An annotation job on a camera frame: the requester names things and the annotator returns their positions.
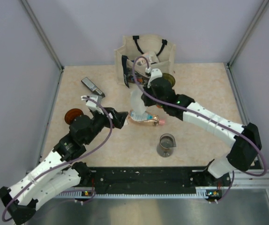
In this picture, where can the dark glass beaker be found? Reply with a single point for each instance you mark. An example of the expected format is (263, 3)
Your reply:
(166, 145)

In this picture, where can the pink liquid soap bottle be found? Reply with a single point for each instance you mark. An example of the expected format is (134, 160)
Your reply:
(146, 119)

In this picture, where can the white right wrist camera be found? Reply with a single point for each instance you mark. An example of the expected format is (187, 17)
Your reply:
(153, 74)

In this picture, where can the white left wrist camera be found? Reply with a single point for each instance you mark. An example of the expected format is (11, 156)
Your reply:
(93, 102)

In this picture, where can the black rectangular box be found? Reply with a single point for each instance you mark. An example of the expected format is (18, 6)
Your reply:
(92, 87)

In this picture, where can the beige canvas tote bag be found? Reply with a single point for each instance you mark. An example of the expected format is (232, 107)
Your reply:
(132, 50)

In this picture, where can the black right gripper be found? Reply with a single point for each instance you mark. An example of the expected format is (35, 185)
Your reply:
(145, 96)

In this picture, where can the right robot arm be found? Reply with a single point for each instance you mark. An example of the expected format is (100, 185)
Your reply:
(243, 140)

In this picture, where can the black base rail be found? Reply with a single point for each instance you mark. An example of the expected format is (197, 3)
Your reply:
(151, 180)

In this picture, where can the pink pouch in bag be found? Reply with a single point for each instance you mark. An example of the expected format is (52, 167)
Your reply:
(149, 57)

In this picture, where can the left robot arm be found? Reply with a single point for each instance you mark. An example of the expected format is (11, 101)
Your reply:
(62, 168)

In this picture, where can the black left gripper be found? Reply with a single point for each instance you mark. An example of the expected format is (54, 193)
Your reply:
(118, 117)

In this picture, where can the dark green glass dripper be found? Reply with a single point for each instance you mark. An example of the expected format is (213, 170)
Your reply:
(169, 78)

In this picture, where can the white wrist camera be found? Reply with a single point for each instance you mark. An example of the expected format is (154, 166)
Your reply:
(93, 102)
(153, 74)

